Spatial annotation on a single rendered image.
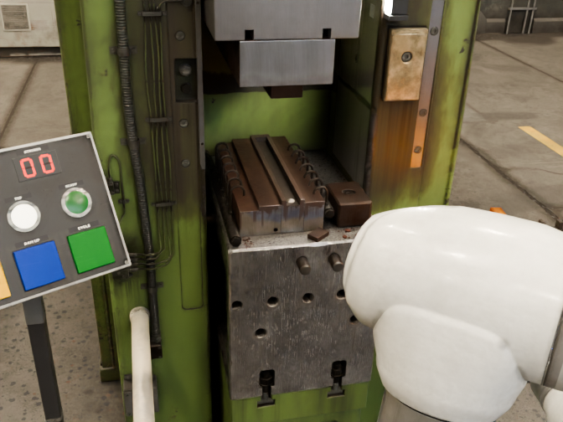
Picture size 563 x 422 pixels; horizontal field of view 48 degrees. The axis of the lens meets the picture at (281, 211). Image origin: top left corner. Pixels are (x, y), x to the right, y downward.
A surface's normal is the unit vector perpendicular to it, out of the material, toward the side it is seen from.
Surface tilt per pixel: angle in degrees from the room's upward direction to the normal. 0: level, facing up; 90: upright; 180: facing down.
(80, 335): 0
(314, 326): 90
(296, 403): 90
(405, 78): 90
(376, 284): 73
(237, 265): 90
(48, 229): 60
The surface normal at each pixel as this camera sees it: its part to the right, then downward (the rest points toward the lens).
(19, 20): 0.18, 0.47
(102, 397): 0.03, -0.88
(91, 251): 0.54, -0.11
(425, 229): -0.29, -0.72
